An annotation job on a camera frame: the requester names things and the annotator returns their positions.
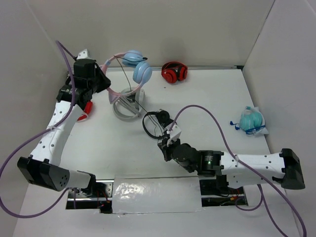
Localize pink blue cat-ear headphones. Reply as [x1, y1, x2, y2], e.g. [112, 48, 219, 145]
[101, 50, 153, 104]

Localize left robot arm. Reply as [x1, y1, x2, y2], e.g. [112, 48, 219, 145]
[17, 59, 111, 197]

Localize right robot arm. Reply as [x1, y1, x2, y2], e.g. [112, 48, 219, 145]
[158, 139, 305, 194]

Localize red headphones at left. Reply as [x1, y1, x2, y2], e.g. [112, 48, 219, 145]
[77, 101, 93, 122]

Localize red headphones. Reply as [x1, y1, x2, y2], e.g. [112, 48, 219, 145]
[77, 101, 93, 122]
[161, 62, 188, 84]

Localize small black headphones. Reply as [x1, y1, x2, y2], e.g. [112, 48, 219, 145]
[142, 110, 173, 140]

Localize grey white headphones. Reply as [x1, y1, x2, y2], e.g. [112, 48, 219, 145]
[113, 89, 145, 122]

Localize red headphones at back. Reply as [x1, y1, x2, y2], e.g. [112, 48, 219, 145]
[161, 62, 188, 84]

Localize teal headphones in bag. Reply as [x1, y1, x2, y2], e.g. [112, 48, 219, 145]
[230, 106, 269, 136]

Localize white foil-covered panel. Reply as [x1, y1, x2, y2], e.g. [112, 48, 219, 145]
[112, 177, 202, 214]

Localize aluminium frame rail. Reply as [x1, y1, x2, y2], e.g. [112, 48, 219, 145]
[65, 64, 244, 79]

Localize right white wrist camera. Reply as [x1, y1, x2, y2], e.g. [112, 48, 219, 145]
[166, 124, 182, 146]

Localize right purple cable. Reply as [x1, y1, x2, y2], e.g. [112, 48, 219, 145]
[169, 105, 308, 237]

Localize purple cable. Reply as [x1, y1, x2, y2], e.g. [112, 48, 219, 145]
[0, 40, 79, 218]
[169, 105, 308, 237]

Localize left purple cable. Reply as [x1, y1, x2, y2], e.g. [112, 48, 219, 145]
[0, 40, 79, 218]

